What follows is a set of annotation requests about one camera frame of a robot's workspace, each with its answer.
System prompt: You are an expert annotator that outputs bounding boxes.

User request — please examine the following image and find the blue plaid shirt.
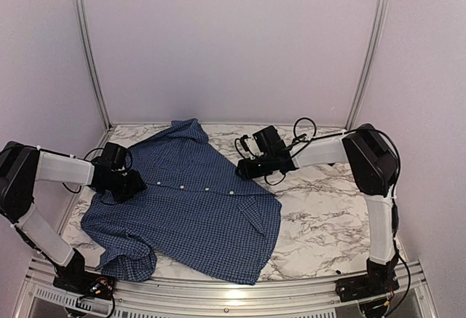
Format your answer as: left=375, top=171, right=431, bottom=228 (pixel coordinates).
left=81, top=119, right=282, bottom=285

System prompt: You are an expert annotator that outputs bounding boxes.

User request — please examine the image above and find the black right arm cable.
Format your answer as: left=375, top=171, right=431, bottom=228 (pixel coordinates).
left=234, top=116, right=412, bottom=297

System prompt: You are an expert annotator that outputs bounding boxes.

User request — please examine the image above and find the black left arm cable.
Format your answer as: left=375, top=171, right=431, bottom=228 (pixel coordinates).
left=61, top=146, right=134, bottom=206

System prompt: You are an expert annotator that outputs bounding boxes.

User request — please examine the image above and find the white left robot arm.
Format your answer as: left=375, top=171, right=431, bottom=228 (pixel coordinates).
left=1, top=141, right=146, bottom=293

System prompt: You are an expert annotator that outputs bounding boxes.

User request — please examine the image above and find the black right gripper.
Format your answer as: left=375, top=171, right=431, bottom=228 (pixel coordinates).
left=236, top=152, right=275, bottom=180

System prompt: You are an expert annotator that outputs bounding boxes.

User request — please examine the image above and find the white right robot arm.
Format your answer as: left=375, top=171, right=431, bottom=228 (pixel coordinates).
left=235, top=124, right=401, bottom=301

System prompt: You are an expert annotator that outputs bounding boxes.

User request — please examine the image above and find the black wrist camera on right gripper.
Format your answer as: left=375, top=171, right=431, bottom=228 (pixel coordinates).
left=234, top=135, right=258, bottom=159

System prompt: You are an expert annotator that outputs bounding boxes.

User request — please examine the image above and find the aluminium front frame rail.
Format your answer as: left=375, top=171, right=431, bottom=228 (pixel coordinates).
left=21, top=255, right=434, bottom=318

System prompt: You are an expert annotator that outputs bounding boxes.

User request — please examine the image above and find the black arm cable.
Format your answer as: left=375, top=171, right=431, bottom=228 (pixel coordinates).
left=61, top=146, right=134, bottom=206
left=234, top=116, right=412, bottom=297

